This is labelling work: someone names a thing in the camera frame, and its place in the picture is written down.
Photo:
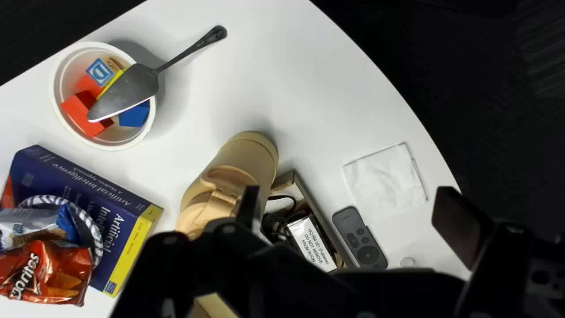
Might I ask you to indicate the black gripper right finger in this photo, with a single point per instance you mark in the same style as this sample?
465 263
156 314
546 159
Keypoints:
461 224

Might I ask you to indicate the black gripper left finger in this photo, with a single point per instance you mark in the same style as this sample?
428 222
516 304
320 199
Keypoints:
248 206

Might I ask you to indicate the beige bottle with lid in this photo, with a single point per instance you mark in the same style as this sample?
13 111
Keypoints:
218 245

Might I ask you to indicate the open cardboard box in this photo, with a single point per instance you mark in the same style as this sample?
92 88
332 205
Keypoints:
293 219

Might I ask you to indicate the white label card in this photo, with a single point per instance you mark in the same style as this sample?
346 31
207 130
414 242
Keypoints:
311 245

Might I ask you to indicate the white folded napkin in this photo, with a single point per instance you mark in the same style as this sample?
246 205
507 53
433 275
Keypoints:
387 175

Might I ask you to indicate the black remote control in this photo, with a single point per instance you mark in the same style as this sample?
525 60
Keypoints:
359 238

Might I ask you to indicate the blue book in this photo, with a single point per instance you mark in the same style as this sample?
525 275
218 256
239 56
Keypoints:
119 217

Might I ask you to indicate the blue toy block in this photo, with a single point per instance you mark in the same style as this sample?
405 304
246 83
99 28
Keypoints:
135 116

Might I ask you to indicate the metal cake server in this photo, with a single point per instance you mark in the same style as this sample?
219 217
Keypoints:
142 81

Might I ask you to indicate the red Doritos chip bag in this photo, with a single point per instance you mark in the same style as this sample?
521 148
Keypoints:
48 247

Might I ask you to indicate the red toy block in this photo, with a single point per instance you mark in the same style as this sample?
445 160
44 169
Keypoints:
80 102

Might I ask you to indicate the white bowl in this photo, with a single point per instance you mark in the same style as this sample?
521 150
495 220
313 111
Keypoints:
105 63

